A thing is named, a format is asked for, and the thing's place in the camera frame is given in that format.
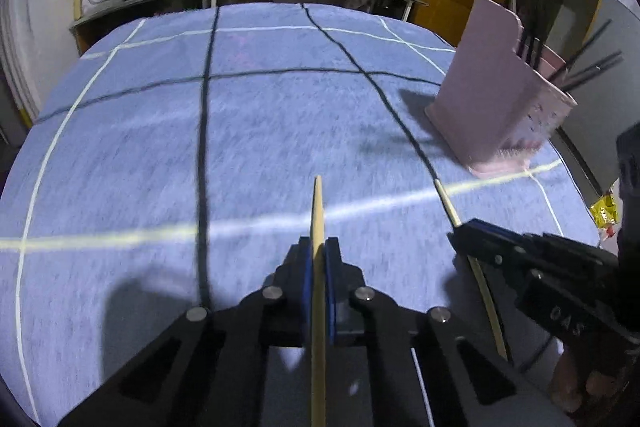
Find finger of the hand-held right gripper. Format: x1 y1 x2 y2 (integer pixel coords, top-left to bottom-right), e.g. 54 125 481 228
446 229 543 280
464 218 528 244

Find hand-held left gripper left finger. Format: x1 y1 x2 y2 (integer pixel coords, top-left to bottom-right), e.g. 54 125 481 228
60 236 315 427

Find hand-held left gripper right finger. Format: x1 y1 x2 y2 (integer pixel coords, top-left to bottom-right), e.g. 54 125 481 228
324 236 576 427

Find pink plastic utensil basket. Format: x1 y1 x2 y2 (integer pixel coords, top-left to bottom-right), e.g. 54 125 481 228
424 0 578 180

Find person's right hand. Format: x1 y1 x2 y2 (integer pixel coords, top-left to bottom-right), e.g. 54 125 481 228
547 342 640 427

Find yellow snack bag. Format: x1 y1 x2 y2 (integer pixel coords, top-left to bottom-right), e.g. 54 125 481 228
590 192 621 240

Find black chopsticks in holder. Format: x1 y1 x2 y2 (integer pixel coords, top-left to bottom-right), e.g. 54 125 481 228
545 0 640 208

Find blue plaid blanket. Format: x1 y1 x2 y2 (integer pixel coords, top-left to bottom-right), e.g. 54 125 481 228
0 2 601 427

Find white door frame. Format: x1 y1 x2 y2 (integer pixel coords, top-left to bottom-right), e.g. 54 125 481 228
0 0 41 122

